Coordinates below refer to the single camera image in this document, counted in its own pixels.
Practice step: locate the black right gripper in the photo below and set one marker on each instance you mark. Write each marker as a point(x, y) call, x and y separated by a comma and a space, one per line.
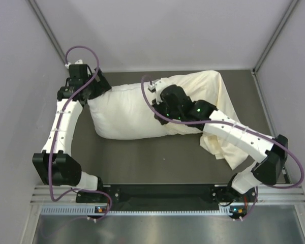
point(158, 107)

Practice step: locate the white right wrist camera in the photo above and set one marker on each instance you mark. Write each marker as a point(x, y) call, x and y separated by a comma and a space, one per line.
point(157, 86)

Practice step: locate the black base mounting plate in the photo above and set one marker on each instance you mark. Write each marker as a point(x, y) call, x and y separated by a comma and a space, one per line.
point(173, 196)

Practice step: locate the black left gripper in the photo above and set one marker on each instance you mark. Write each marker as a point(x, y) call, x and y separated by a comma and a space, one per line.
point(102, 86)

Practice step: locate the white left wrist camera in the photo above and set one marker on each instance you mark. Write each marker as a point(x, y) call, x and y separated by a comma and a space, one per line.
point(78, 62)

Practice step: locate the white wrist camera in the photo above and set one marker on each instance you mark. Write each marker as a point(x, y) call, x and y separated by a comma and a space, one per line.
point(78, 62)
point(157, 86)

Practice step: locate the grey slotted cable duct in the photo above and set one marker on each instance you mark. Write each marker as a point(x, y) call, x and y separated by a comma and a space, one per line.
point(91, 210)

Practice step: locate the aluminium frame rail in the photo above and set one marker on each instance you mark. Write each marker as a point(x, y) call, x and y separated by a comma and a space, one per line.
point(266, 196)

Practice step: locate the aluminium corner post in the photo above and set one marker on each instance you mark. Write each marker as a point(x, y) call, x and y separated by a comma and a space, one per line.
point(47, 30)
point(275, 35)

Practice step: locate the right aluminium corner post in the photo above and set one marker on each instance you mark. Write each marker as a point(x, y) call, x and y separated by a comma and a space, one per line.
point(275, 35)

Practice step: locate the cream pillowcase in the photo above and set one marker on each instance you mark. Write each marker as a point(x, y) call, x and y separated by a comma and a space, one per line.
point(208, 86)

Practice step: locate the left aluminium corner post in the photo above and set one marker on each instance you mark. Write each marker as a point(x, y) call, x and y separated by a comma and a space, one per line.
point(47, 30)

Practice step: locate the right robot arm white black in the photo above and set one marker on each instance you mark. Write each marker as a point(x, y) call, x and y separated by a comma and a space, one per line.
point(268, 153)

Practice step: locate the white pillow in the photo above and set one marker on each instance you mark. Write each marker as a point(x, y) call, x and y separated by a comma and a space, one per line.
point(122, 114)

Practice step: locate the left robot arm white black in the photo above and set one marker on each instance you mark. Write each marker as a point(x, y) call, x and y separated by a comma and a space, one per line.
point(54, 164)

